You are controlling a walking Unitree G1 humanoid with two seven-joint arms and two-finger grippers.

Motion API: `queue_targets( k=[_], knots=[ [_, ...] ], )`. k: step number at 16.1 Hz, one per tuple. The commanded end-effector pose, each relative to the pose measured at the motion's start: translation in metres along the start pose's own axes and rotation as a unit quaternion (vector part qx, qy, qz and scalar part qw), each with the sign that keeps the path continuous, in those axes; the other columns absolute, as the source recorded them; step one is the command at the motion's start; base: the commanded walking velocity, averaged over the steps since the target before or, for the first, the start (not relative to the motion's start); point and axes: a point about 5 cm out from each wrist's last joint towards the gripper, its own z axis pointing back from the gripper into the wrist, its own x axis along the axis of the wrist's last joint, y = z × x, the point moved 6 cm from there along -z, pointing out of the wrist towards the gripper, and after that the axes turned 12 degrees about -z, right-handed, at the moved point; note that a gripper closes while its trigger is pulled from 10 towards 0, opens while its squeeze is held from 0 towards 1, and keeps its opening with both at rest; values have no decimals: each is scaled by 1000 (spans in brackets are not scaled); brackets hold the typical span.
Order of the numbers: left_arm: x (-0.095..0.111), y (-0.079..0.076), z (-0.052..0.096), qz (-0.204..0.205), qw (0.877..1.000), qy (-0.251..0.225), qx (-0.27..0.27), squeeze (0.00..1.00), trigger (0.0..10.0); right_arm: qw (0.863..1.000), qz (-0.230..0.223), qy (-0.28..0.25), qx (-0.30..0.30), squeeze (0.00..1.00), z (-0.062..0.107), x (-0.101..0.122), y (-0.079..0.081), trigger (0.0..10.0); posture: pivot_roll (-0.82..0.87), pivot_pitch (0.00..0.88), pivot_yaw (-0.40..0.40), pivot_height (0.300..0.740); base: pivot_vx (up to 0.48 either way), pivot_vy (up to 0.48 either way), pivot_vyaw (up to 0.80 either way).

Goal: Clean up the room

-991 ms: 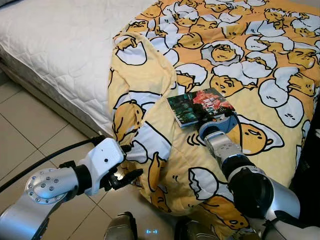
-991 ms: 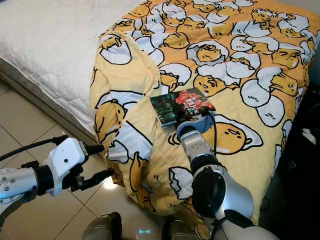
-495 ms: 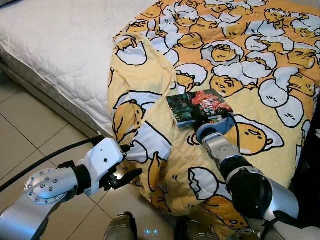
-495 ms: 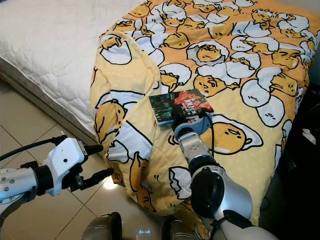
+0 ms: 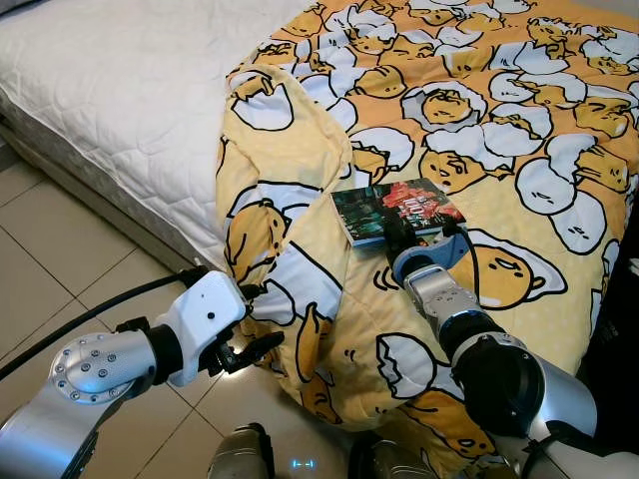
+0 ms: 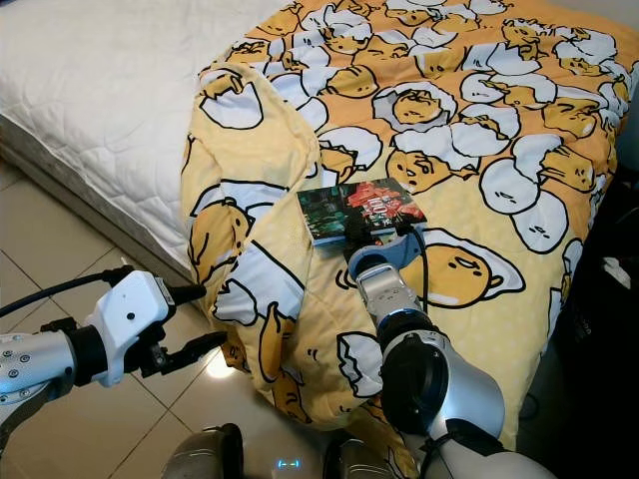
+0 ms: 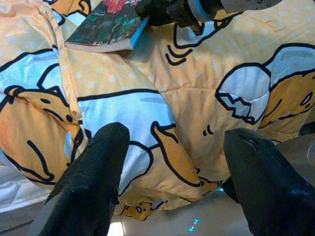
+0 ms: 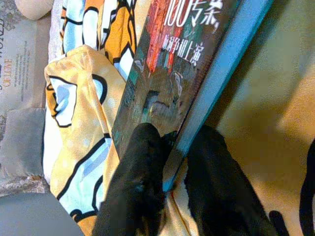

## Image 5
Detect dark red cover book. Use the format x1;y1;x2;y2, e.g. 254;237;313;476
329;178;467;250

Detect yellow cartoon egg blanket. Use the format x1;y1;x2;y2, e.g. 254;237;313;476
215;0;639;475

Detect grey robot left leg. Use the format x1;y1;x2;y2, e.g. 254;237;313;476
208;423;277;479

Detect grey robot leg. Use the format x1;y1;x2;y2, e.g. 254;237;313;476
347;431;445;479
208;423;277;479

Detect grey robot right leg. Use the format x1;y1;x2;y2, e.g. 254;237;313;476
347;431;445;479

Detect white quilted mattress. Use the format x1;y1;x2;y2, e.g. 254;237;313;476
0;0;335;272

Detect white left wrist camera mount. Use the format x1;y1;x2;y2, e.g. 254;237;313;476
163;269;251;390

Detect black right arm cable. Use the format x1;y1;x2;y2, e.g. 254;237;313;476
439;222;485;310

